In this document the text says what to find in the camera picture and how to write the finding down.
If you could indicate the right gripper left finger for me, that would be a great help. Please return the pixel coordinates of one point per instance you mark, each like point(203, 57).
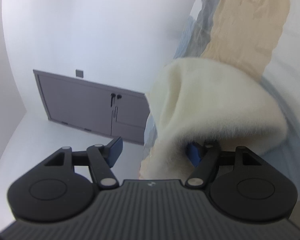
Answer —
point(64, 184)

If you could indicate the grey wall switch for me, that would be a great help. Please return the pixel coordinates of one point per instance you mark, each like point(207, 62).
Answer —
point(79, 73)

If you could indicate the black door handle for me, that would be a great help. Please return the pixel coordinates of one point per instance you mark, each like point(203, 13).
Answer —
point(113, 98)

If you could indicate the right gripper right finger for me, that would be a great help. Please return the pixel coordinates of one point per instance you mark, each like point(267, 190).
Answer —
point(240, 184)

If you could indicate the cream knit sweater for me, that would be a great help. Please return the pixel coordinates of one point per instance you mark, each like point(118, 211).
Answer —
point(201, 100)

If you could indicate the grey door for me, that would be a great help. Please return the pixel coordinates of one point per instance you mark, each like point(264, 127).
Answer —
point(86, 105)

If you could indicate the patchwork bed quilt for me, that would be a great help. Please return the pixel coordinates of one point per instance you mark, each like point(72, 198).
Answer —
point(262, 39)

